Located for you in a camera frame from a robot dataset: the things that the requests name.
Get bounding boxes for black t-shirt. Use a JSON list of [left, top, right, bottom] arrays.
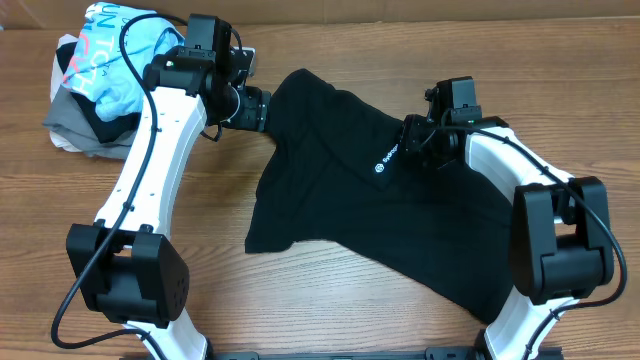
[[245, 69, 513, 323]]

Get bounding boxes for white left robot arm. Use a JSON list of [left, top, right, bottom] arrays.
[[66, 14, 270, 360]]

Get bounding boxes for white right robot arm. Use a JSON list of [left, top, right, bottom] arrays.
[[398, 76, 627, 359]]

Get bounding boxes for black folded garment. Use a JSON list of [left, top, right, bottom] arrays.
[[55, 42, 144, 145]]

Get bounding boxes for light blue printed t-shirt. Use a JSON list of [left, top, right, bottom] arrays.
[[63, 2, 184, 122]]

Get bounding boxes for grey folded garment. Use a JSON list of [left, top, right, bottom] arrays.
[[43, 87, 136, 159]]

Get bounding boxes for white folded garment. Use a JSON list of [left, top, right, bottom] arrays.
[[49, 34, 79, 152]]

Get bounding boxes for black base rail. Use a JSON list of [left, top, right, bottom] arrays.
[[199, 345, 564, 360]]

